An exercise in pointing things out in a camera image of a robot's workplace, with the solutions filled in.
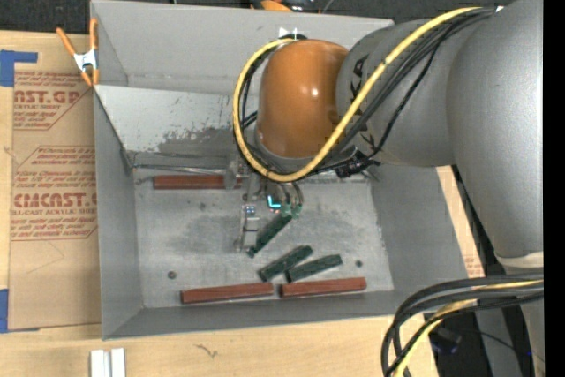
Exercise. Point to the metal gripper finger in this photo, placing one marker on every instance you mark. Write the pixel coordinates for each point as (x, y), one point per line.
(250, 225)
(235, 176)

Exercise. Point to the grey metal bin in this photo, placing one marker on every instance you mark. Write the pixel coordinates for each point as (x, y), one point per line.
(176, 234)

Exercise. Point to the red-brown flat block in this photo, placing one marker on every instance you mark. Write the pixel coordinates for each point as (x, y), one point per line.
(189, 182)
(322, 287)
(226, 293)

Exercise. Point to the brown cardboard board red print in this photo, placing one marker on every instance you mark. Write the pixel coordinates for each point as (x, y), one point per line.
(53, 123)

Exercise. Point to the dark green flat block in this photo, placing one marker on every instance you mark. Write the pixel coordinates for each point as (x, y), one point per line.
(273, 231)
(286, 262)
(314, 267)

